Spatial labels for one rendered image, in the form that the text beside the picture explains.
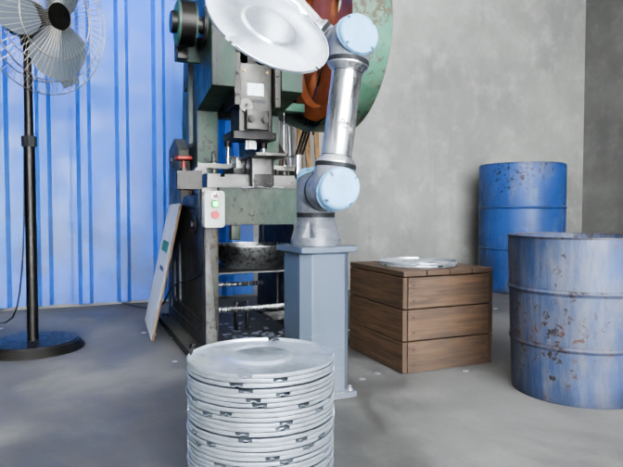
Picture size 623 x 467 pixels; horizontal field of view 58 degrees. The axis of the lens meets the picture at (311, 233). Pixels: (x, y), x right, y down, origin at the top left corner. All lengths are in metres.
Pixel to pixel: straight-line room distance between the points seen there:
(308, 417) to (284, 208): 1.33
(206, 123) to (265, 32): 1.41
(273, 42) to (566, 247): 0.98
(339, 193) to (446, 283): 0.66
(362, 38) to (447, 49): 2.97
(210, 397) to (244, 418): 0.07
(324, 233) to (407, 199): 2.58
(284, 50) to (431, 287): 1.05
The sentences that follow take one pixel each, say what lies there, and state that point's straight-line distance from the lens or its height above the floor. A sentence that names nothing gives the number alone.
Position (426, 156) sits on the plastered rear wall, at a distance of 4.30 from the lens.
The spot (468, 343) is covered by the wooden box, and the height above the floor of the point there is 0.08.
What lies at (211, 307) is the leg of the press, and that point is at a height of 0.19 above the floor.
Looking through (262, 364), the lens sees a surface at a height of 0.26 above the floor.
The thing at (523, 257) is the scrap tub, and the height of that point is 0.42.
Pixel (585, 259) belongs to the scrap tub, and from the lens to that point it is 1.72.
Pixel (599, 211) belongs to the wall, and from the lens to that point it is 5.23.
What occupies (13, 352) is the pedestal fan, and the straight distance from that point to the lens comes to 2.41.
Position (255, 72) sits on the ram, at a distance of 2.47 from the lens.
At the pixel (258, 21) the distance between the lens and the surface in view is 1.29.
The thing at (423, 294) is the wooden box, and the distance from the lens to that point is 1.97.
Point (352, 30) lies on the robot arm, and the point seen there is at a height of 1.04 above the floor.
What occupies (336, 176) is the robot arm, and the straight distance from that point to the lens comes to 1.51.
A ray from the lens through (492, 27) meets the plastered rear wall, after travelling 4.86.
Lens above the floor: 0.55
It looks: 2 degrees down
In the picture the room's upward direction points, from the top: straight up
